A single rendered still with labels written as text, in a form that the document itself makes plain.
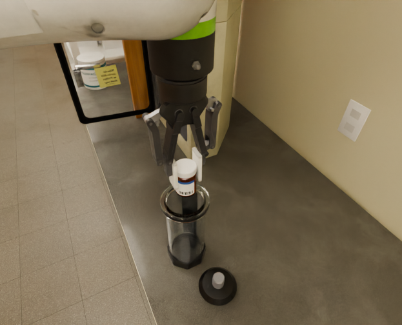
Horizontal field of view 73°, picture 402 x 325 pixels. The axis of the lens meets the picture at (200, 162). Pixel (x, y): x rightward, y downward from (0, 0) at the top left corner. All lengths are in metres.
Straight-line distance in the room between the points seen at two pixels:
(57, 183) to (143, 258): 1.77
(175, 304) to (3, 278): 1.52
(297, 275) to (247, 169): 0.39
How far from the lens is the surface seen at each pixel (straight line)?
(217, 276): 0.68
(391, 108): 0.90
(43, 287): 1.97
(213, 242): 0.80
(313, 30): 1.03
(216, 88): 0.88
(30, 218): 2.32
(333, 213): 0.96
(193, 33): 0.36
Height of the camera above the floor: 1.63
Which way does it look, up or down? 43 degrees down
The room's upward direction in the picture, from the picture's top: 1 degrees clockwise
